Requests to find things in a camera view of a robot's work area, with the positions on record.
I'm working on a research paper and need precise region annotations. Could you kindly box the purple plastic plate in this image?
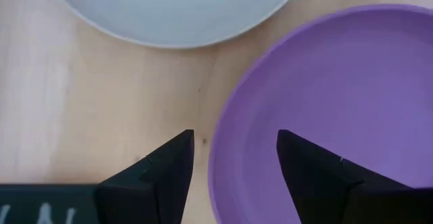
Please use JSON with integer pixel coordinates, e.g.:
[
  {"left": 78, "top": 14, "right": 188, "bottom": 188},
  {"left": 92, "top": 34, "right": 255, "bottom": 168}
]
[{"left": 206, "top": 3, "right": 433, "bottom": 224}]

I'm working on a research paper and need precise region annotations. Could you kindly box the pale pinkish plastic plate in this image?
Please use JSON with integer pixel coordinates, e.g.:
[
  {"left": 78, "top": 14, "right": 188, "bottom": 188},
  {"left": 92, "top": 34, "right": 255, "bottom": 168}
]
[{"left": 45, "top": 0, "right": 307, "bottom": 49}]

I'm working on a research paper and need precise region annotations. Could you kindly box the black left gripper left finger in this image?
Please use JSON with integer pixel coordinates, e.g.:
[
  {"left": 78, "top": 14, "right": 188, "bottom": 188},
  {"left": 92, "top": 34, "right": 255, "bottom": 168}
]
[{"left": 0, "top": 129, "right": 196, "bottom": 224}]

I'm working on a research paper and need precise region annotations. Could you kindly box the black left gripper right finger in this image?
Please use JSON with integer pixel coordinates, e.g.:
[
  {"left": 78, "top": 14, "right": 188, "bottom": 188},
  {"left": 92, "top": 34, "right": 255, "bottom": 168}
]
[{"left": 276, "top": 129, "right": 433, "bottom": 224}]

